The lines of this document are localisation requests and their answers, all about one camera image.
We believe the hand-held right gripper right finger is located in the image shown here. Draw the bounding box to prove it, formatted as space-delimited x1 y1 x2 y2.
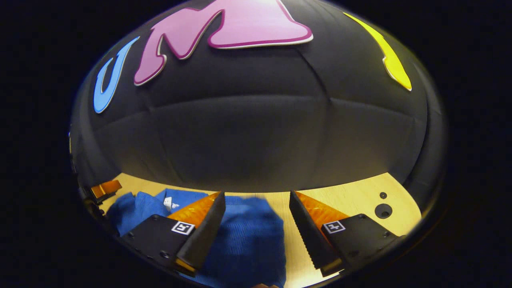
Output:
289 190 400 277

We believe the blue button shirt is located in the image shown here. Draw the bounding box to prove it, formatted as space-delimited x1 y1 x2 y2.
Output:
106 189 288 288

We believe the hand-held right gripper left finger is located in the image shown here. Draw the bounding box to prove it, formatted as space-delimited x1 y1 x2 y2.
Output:
120 191 226 277

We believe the black backdrop cloth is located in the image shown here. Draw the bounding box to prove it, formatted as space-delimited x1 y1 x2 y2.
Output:
69 0 446 200

